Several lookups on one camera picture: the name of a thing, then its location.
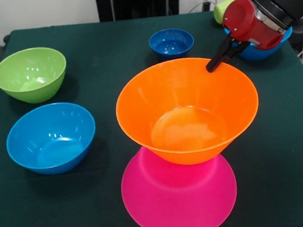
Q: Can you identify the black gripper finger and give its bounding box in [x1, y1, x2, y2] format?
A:
[224, 39, 252, 60]
[203, 33, 237, 73]

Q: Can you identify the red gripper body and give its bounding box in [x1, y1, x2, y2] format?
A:
[220, 0, 288, 54]

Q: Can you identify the yellow-green cup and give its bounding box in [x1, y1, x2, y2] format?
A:
[212, 0, 250, 25]

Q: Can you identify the small dark blue bowl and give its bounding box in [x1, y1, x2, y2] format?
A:
[147, 26, 197, 63]

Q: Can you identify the orange bowl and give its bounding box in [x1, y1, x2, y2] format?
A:
[111, 50, 265, 173]

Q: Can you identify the pink bowl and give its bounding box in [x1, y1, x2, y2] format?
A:
[117, 137, 242, 227]

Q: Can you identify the large blue bowl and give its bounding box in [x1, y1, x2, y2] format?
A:
[223, 19, 296, 65]
[2, 99, 100, 180]

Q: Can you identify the lime green bowl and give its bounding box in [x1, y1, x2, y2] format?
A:
[0, 44, 71, 108]

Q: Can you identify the dark green tablecloth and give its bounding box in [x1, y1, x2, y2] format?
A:
[0, 0, 303, 227]

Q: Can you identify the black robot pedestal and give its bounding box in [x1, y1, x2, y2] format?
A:
[95, 0, 183, 24]

